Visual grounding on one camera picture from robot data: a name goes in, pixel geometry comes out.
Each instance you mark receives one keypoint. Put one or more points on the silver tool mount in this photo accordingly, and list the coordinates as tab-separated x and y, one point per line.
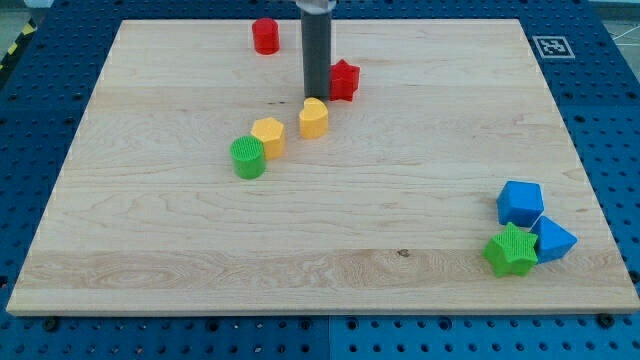
316	6

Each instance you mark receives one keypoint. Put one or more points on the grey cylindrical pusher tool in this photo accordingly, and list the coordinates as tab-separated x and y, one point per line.
316	51

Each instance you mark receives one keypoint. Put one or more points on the red star block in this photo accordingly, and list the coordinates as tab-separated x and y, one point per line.
344	81

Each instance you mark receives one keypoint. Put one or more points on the wooden board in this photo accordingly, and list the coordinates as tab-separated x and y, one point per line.
387	213

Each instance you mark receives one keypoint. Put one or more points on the green star block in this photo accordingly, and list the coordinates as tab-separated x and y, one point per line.
511	252

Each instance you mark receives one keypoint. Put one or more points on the red cylinder block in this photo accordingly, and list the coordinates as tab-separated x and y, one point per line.
265	33

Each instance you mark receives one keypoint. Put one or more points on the yellow heart block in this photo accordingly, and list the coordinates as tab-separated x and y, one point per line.
313	119

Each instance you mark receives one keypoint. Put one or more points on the yellow hexagon block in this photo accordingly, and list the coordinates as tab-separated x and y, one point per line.
272	133

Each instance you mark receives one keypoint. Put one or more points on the green cylinder block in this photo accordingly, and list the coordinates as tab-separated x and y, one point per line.
248	159

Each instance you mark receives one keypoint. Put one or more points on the white fiducial marker tag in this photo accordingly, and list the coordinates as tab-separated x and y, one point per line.
553	47

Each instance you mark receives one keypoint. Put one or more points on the blue cube block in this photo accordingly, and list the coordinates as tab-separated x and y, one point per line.
520	203

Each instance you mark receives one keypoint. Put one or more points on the blue triangle block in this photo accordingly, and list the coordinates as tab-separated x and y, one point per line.
553	241

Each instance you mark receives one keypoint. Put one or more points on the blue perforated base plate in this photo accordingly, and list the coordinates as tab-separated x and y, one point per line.
56	67

